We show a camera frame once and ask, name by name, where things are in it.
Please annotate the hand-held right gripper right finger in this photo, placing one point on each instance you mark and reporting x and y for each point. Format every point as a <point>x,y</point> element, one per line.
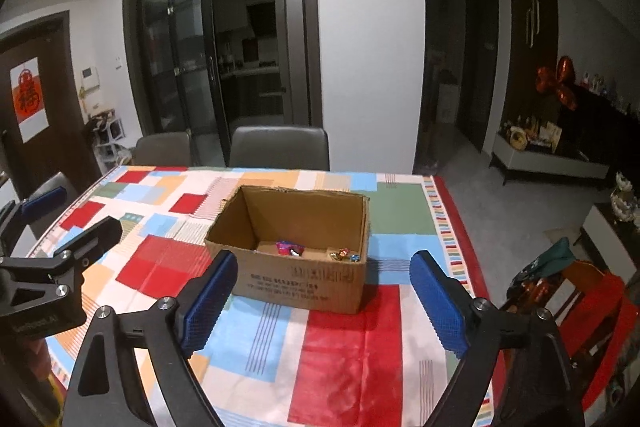
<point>440,302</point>

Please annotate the white low table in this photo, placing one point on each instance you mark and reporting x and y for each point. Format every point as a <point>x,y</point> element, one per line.
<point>607,237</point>

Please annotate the low white cabinet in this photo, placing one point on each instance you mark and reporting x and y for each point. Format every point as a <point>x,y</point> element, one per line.
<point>550,164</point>

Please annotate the dark wooden door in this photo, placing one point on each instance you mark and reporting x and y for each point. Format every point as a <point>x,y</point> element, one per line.
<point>482,67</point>

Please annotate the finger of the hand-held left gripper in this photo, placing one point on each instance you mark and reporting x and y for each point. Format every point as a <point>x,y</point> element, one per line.
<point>45,203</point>
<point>95,239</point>

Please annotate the red and white door poster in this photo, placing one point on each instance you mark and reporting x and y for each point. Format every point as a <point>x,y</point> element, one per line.
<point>29,99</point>

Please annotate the wooden chair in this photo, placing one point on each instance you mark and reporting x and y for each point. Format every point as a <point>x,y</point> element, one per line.
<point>545,302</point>

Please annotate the round tan container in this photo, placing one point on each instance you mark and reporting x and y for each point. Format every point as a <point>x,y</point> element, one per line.
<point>517,138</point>

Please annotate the brown cardboard box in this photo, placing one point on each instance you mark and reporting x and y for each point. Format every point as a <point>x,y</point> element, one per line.
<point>300,287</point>

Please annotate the tall dark cabinet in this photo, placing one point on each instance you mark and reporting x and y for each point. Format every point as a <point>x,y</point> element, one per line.
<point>530,32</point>

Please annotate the red snack packet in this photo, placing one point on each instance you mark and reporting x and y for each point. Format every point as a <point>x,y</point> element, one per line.
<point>287,248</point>

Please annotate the colourful patchwork tablecloth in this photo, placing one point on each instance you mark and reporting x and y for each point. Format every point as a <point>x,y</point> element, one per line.
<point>340,357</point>

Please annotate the white shelf rack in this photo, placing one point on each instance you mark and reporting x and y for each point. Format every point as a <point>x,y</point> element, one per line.
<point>107,142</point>

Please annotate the glass jar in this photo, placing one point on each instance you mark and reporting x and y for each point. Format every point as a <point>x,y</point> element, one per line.
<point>625,199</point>

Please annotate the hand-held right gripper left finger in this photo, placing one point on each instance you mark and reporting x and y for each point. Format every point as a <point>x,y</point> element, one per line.
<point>210,302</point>

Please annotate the green cloth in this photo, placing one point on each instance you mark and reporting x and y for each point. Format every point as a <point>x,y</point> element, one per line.
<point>550,257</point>

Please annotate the white wall intercom panel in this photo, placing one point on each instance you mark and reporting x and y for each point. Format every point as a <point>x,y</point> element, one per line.
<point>90,78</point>

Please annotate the orange foil balloon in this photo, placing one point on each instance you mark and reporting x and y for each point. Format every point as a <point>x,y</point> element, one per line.
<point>557,82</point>

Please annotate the shiny candy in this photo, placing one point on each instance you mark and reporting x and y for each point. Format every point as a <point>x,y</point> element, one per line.
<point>341,253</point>

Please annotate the grey dining chair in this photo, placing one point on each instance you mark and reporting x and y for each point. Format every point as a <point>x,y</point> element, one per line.
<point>160,149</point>
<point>280,149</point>

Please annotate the brown entrance door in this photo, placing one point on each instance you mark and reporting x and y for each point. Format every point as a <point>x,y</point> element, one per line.
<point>60,132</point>

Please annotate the dark framed glass sliding door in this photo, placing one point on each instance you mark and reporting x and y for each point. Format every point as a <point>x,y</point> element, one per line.
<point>175,57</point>

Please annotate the dark sideboard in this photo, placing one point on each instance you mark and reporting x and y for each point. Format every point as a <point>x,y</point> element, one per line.
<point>600,132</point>

